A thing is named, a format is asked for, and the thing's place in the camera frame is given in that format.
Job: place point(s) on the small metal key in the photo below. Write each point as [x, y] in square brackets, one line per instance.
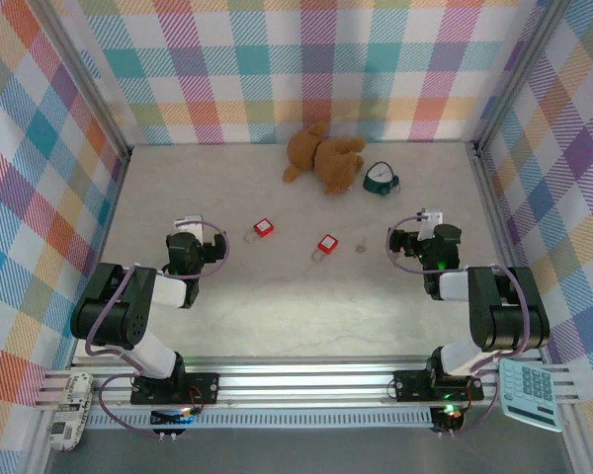
[360, 247]

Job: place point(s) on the red padlock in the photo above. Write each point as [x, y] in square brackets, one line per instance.
[264, 228]
[328, 244]

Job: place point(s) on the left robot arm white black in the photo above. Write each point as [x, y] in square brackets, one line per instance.
[113, 316]

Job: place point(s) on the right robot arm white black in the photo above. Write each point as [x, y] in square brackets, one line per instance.
[504, 316]

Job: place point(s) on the green alarm clock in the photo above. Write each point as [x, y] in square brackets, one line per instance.
[378, 175]

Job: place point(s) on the brown teddy bear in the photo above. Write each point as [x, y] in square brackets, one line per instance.
[326, 158]

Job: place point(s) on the light blue calculator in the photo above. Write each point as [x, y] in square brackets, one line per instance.
[529, 390]

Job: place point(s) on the left controller board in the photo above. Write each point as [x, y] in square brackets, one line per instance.
[173, 419]

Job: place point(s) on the controller board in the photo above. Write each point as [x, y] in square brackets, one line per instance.
[173, 419]
[448, 419]

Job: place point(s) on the right controller board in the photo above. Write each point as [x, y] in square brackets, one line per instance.
[448, 419]

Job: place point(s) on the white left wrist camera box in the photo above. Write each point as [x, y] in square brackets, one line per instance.
[190, 224]

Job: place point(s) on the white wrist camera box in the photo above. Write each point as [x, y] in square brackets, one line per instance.
[190, 224]
[432, 217]

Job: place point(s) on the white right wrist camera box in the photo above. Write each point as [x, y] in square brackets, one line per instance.
[432, 217]

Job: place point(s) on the aluminium side rail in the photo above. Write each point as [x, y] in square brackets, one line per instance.
[494, 222]

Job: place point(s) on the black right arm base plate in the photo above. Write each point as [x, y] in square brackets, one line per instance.
[410, 385]

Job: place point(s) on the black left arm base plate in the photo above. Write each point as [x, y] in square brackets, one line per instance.
[205, 387]

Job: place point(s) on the aluminium mounting rail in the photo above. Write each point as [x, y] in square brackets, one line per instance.
[277, 395]

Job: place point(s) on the aluminium frame post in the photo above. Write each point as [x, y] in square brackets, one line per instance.
[518, 74]
[86, 74]

